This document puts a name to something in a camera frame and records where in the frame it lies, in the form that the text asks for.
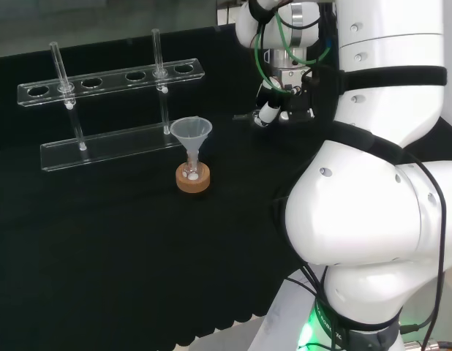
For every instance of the clear acrylic funnel stand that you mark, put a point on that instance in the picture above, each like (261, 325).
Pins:
(112, 144)

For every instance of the clear glass weighing funnel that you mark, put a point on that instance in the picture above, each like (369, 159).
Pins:
(244, 117)

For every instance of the translucent plastic funnel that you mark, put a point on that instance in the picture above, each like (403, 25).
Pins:
(191, 131)

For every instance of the round-bottom glass flask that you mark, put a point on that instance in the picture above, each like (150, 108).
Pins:
(194, 176)

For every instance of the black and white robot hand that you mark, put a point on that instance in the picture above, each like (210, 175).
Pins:
(295, 98)

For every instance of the black bench cloth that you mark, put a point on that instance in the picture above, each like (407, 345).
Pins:
(101, 237)

